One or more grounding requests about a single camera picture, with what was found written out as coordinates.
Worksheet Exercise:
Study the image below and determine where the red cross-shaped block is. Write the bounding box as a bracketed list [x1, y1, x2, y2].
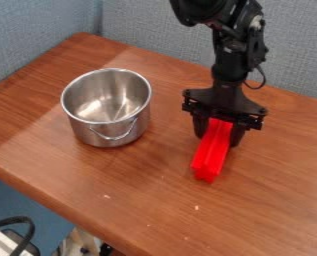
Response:
[191, 119, 232, 183]

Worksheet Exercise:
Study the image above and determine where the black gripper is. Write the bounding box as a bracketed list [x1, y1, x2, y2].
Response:
[181, 80, 267, 147]

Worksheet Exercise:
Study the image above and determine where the white striped object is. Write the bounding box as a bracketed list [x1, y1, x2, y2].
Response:
[0, 228, 40, 256]

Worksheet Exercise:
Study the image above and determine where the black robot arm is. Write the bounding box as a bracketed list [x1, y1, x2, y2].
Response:
[168, 0, 268, 147]

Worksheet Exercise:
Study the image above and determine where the black cable loop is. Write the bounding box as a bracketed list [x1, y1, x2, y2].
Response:
[0, 215, 36, 256]

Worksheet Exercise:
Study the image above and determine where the metal pot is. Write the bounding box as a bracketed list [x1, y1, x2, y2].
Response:
[60, 68, 152, 148]

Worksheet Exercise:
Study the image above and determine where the wooden table leg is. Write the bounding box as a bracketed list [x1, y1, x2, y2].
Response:
[59, 227, 101, 256]

